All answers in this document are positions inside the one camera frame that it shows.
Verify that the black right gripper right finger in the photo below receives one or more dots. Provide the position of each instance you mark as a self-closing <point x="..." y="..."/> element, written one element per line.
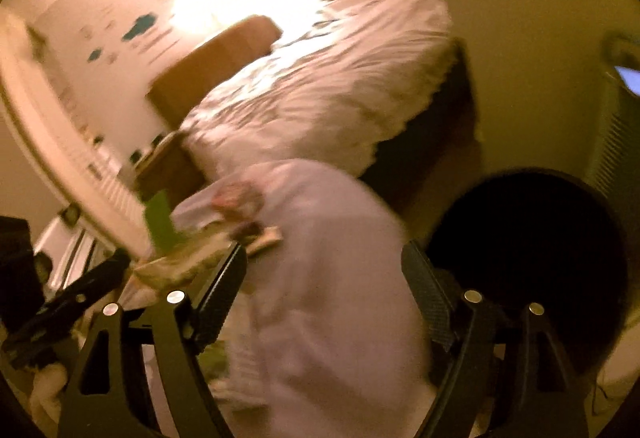
<point x="486" y="348"/>

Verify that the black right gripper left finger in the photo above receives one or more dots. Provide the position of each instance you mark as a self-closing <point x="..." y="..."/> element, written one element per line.
<point x="108" y="395"/>

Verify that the green snack packet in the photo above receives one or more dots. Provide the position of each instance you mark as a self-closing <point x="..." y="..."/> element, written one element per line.
<point x="157" y="215"/>

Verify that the black round trash bin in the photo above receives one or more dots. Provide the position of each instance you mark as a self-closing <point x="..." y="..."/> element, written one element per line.
<point x="535" y="235"/>

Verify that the colourful snack wrapper pile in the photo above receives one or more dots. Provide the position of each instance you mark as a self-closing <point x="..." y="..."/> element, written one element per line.
<point x="214" y="220"/>

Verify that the lilac tablecloth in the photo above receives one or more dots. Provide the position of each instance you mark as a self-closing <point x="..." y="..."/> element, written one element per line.
<point x="339" y="338"/>

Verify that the wooden nightstand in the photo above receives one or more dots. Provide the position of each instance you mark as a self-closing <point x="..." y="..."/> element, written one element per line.
<point x="169" y="168"/>

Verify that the brown wooden headboard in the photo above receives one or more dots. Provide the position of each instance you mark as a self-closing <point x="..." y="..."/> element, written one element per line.
<point x="182" y="86"/>

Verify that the white quilted bed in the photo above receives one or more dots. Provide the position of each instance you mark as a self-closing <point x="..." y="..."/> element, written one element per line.
<point x="332" y="93"/>

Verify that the lit smartphone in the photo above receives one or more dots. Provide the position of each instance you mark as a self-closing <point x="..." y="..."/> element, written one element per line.
<point x="630" y="78"/>

